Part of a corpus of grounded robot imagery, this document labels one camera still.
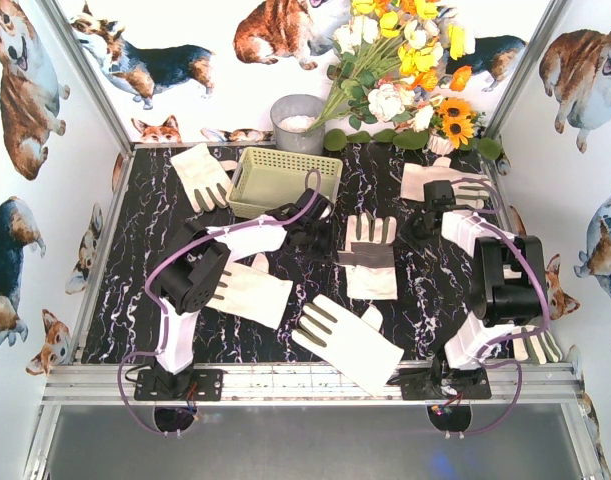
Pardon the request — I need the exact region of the white glove grey palm patch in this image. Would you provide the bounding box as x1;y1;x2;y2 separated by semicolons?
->
336;210;399;302

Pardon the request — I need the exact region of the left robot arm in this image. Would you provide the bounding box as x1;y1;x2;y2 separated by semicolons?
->
145;188;334;383

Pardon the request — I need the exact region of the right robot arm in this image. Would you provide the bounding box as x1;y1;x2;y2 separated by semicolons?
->
399;180;551;371

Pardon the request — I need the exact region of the pale green storage basket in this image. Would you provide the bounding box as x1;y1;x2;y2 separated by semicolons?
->
228;147;344;219

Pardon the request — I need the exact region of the small sunflower pot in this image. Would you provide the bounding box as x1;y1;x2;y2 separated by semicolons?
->
427;97;486;156

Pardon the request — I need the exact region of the grey metal bucket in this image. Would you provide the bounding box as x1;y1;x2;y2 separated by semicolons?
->
270;94;325;155

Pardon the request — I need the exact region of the artificial flower bouquet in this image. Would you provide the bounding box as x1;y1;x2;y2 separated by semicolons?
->
310;1;476;130

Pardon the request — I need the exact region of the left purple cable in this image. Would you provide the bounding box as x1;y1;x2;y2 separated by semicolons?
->
116;169;322;437

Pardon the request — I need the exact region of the purple cable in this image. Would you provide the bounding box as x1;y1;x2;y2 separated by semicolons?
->
452;177;550;437
116;169;322;437

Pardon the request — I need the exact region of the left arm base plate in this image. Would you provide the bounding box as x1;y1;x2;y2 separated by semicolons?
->
134;368;224;402

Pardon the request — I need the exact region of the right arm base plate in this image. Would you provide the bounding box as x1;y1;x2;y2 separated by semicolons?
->
398;368;492;400

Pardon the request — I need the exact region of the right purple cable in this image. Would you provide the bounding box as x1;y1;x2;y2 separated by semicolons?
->
452;177;550;437

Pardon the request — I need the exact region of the aluminium front frame rail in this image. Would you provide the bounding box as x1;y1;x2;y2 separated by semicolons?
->
41;363;581;406

